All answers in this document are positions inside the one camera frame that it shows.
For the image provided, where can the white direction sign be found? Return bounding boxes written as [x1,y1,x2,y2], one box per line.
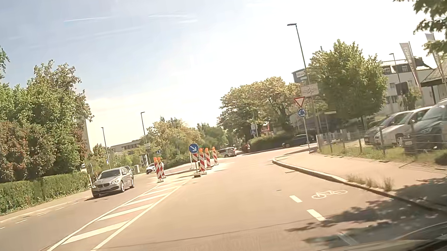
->
[300,82,321,98]

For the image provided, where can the row of red-white barrier beacons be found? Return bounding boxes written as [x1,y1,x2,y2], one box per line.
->
[152,146,221,184]

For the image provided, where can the tall lamp post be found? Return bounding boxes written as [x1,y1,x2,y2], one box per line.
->
[287,22,321,138]

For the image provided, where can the give way and roundabout sign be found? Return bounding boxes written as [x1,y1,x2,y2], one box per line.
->
[293,96,315,155]

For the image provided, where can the white banner flag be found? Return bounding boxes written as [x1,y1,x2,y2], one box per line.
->
[399,41,422,91]
[424,31,447,86]

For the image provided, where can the grey flat-roofed building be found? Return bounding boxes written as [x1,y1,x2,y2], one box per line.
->
[109,139,145,158]

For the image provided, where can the white building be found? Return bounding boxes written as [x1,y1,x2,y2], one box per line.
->
[368,55,440,118]

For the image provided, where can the yellow-green tree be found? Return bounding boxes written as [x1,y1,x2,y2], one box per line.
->
[212,73,308,145]

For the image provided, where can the road markings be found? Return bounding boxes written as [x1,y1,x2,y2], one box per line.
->
[0,152,358,251]

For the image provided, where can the low green hedge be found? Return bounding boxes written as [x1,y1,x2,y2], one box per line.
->
[247,131,297,153]

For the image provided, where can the round green tree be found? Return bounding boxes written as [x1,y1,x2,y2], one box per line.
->
[304,33,394,129]

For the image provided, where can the dark grey parked car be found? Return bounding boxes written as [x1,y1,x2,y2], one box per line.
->
[360,110,415,147]

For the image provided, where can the blue round arrow sign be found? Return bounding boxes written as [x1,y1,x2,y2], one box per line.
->
[187,142,204,177]

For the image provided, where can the grey paved pavement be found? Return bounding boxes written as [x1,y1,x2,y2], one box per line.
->
[272,127,447,246]

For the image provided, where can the pavement beside hedge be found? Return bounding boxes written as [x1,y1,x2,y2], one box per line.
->
[0,189,95,230]

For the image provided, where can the grass verge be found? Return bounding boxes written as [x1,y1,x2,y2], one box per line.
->
[319,125,447,187]

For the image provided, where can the silver saloon car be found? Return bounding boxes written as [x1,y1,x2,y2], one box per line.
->
[88,165,137,199]

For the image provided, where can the wire mesh fence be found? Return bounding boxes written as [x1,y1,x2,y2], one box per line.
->
[316,114,447,185]

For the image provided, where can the green trimmed hedge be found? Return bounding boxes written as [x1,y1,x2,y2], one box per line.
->
[0,168,94,221]

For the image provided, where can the grey asphalt road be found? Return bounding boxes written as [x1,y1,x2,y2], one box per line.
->
[0,122,447,251]

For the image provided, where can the silver parked car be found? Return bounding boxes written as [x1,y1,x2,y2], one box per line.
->
[369,106,438,150]

